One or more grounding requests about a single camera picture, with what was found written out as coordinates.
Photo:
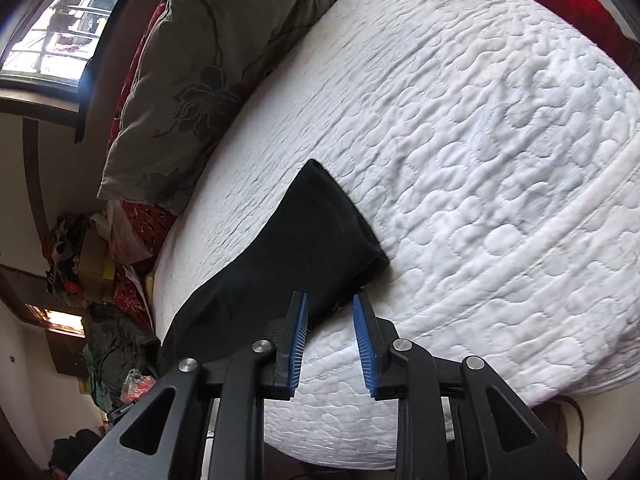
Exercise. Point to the white plastic bag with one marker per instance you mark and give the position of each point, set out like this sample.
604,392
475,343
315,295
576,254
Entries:
120,237

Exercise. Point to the grey floral pillow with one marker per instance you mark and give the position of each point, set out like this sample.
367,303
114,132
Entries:
200,70

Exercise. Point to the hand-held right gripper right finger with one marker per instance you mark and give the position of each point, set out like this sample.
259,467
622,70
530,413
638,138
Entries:
362,347

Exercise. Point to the barred window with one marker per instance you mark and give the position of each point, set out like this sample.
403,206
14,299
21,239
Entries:
60,15

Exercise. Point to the dark green cloth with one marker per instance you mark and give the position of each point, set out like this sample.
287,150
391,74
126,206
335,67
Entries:
115,335

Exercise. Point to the white quilted mattress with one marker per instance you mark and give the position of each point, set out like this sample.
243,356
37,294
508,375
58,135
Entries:
450,160

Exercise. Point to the brown headboard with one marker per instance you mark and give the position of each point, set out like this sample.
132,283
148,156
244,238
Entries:
97,85

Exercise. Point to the black pants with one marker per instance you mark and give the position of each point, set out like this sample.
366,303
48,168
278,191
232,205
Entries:
280,260

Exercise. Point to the cardboard box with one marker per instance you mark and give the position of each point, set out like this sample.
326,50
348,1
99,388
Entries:
95,257

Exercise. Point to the red patterned blanket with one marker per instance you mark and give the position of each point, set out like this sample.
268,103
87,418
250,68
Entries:
142,217

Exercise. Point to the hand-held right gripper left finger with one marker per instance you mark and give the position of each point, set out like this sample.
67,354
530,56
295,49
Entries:
298,342

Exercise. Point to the red plastic bag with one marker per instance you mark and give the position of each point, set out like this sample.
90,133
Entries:
135,385

